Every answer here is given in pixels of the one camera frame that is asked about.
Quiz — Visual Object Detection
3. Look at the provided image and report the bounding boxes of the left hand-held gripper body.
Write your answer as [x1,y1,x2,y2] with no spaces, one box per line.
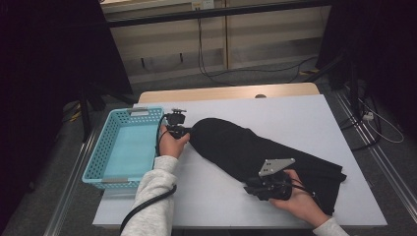
[162,108,194,141]

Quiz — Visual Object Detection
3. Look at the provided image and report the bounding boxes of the long black floor cable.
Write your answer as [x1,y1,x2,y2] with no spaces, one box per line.
[196,18,318,87]

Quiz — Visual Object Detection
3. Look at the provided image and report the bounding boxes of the black metal stand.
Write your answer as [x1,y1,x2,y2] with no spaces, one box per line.
[303,53,362,122]

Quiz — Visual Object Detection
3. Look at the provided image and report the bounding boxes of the beige cabinet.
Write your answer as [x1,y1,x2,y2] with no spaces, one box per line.
[99,0,332,85]

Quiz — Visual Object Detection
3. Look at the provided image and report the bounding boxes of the white wall socket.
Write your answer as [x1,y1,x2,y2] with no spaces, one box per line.
[191,0,215,11]

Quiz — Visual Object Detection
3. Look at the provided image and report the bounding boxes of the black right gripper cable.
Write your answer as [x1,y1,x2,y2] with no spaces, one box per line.
[288,181,321,201]

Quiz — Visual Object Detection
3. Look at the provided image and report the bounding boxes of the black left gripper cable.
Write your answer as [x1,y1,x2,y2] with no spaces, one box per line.
[119,112,178,235]

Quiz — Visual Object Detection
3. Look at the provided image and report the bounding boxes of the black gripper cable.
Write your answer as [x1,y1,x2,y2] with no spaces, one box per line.
[119,112,178,235]
[288,181,321,201]

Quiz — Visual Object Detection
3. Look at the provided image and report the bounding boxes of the person's right hand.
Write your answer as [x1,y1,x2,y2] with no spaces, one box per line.
[268,169,324,227]

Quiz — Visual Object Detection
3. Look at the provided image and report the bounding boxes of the light blue plastic basket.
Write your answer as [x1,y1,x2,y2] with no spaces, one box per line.
[82,106,167,191]

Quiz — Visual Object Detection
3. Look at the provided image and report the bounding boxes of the narrow black curtain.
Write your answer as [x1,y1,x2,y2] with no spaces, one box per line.
[316,0,417,139]

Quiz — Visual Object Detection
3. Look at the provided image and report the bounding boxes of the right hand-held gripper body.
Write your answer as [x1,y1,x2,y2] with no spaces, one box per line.
[247,157,296,202]

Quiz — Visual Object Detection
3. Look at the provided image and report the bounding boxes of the person's left hand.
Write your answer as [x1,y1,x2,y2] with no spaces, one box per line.
[158,126,191,159]

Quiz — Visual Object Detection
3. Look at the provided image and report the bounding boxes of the black pants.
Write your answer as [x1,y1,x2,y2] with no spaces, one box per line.
[189,117,347,216]

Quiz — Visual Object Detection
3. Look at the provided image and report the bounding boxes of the black metal bar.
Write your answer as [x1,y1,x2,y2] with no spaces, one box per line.
[106,0,332,29]

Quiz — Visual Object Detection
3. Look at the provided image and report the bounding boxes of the wooden table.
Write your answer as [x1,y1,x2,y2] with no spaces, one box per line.
[137,82,321,104]

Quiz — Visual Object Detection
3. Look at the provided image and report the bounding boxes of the wide black curtain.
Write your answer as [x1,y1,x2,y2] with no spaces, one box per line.
[0,0,134,230]

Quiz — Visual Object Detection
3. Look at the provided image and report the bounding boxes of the yellow floor cable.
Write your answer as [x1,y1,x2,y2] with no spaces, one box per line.
[67,102,83,123]

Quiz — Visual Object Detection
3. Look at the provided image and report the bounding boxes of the black tripod stand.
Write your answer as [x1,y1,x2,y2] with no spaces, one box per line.
[78,82,139,144]

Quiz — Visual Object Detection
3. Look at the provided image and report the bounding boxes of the bundle of black cables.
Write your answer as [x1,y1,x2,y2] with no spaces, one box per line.
[338,91,383,151]

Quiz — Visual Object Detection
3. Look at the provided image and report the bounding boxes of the aluminium floor rail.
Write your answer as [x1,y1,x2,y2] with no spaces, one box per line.
[333,88,417,214]
[43,131,99,236]

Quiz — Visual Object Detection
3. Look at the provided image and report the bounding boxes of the thin white cable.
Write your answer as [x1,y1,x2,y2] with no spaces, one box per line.
[358,97,405,145]

